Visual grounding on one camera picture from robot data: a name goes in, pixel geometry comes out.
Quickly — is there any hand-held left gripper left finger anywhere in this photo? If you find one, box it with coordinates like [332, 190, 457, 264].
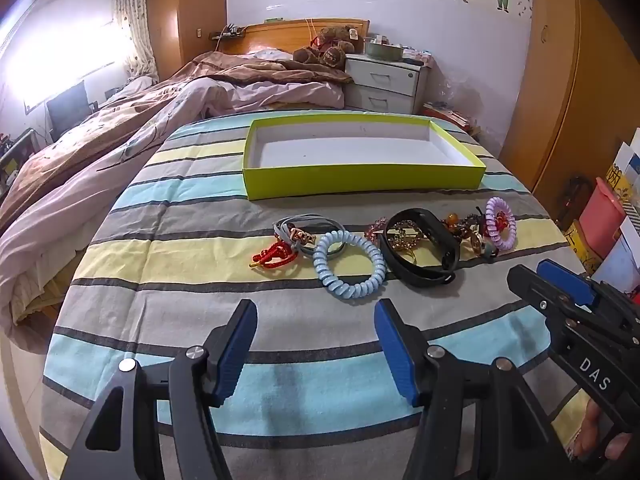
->
[60, 299, 258, 480]

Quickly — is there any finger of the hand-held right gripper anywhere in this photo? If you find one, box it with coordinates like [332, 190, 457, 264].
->
[507, 265, 601, 341]
[537, 259, 640, 326]

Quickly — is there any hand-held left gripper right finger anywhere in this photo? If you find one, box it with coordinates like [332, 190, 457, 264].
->
[374, 298, 566, 480]

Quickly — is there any black wristband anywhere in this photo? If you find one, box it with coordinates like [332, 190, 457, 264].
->
[380, 208, 462, 288]

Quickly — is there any purple spiral hair tie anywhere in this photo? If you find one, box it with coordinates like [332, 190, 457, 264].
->
[485, 197, 519, 252]

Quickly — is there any red knotted cord bracelet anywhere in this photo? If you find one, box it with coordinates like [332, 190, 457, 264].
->
[250, 240, 300, 270]

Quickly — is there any blue spiral hair tie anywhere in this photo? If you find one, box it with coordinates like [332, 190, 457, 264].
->
[313, 230, 385, 301]

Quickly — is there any grey leather bracelet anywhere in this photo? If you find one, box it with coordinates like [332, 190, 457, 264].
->
[272, 214, 346, 256]

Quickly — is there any lime green shallow box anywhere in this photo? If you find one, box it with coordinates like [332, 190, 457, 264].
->
[243, 113, 487, 202]

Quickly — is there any person's right hand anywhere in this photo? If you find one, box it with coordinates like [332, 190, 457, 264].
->
[575, 400, 633, 461]

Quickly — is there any yellow cardboard box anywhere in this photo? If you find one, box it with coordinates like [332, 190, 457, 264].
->
[565, 220, 601, 273]

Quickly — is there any pink plastic bin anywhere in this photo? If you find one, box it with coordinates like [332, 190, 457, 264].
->
[577, 177, 628, 261]

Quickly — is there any striped bedsheet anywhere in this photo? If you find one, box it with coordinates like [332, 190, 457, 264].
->
[40, 110, 601, 480]

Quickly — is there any stack of books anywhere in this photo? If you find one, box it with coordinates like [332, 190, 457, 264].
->
[422, 102, 473, 133]

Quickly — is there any wooden closet door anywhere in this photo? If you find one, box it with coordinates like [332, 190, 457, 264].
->
[500, 0, 640, 201]

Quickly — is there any white nightstand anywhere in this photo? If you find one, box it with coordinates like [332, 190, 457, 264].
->
[344, 54, 431, 115]

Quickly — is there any pink duvet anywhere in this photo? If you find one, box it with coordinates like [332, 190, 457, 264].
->
[0, 77, 346, 356]

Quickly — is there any green round tin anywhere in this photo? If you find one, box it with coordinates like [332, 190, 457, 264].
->
[364, 40, 403, 60]

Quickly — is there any black office chair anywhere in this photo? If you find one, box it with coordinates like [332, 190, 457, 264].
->
[46, 80, 98, 136]

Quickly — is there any cluttered desk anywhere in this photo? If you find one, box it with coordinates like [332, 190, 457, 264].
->
[0, 127, 38, 176]

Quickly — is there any brown teddy bear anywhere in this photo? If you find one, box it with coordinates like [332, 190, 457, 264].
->
[292, 26, 366, 72]

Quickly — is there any power strip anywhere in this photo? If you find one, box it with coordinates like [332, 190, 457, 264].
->
[209, 25, 248, 41]

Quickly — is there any wooden headboard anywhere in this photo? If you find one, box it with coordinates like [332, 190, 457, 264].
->
[217, 19, 371, 58]

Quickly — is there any window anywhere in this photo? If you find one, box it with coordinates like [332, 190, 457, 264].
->
[5, 25, 131, 111]

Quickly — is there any patterned curtain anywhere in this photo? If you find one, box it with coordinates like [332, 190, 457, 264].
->
[111, 0, 160, 83]

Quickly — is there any tall wooden wardrobe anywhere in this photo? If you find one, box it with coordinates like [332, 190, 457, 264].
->
[145, 0, 228, 81]

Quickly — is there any amber beaded bracelet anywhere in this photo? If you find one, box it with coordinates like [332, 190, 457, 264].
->
[442, 212, 488, 241]

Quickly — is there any gold rhinestone bracelet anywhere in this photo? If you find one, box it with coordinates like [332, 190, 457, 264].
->
[385, 220, 426, 261]

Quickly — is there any pink rhinestone bracelet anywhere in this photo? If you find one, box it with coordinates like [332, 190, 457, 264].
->
[364, 218, 391, 241]

